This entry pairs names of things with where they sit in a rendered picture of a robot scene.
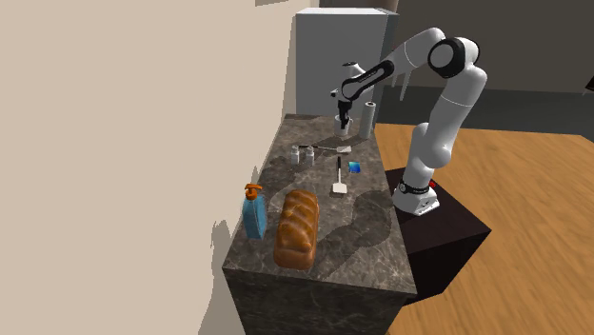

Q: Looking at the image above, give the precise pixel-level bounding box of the white paper towel roll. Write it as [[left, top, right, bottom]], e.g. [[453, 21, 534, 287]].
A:
[[358, 101, 377, 140]]

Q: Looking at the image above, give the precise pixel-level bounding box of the white spatula black handle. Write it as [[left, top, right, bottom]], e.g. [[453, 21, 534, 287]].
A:
[[331, 156, 348, 195]]

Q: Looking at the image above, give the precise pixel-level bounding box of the silver spatula black handle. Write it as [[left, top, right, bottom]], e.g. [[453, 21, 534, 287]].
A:
[[299, 144, 352, 154]]

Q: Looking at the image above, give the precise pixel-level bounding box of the grey refrigerator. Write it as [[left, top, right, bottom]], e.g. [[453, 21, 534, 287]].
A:
[[293, 8, 400, 127]]

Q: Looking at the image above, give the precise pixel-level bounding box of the dark marble counter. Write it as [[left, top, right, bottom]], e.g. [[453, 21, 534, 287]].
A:
[[221, 113, 418, 335]]

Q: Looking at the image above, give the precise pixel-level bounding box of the dark robot stand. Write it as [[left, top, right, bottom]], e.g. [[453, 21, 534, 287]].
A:
[[384, 167, 492, 305]]

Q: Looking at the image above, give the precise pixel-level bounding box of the blue soap dispenser orange pump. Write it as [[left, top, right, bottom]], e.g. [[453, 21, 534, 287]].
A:
[[241, 183, 268, 241]]

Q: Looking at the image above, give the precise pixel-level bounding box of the white cup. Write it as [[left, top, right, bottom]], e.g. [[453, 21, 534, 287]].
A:
[[334, 115, 354, 138]]

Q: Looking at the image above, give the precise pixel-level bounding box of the brown bread loaf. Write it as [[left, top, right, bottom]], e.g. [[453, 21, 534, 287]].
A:
[[272, 188, 321, 271]]

